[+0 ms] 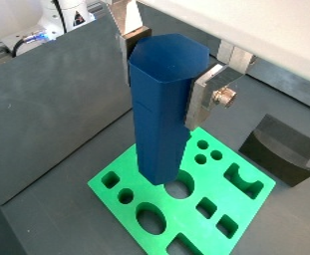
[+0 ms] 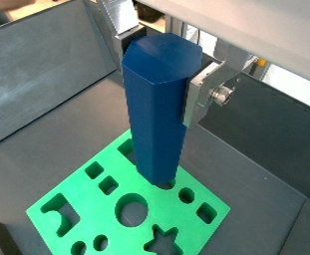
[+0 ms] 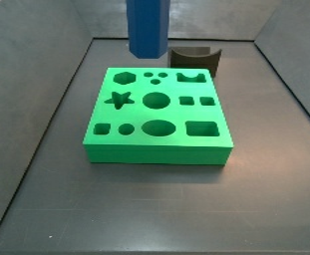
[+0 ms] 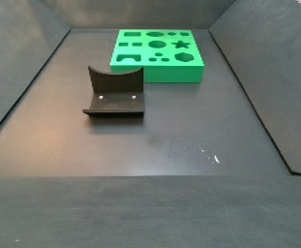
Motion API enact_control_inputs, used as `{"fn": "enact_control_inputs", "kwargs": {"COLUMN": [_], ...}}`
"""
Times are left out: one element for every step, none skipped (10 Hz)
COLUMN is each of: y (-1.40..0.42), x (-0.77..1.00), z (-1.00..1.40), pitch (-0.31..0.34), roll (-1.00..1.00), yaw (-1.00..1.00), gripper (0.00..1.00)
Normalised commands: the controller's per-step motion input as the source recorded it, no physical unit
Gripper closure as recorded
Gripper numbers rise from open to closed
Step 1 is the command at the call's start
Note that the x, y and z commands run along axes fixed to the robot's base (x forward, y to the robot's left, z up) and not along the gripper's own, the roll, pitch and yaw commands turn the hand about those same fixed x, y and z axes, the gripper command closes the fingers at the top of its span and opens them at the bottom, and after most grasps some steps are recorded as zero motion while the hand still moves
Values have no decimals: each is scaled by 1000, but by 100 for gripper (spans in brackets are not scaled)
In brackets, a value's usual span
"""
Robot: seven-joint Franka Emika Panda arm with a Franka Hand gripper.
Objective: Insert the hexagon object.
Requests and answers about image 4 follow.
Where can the black curved holder stand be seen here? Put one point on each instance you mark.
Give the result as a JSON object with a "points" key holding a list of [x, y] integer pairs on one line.
{"points": [[117, 88]]}

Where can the green shape sorter block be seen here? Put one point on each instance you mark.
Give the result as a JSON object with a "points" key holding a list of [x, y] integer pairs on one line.
{"points": [[165, 52]]}

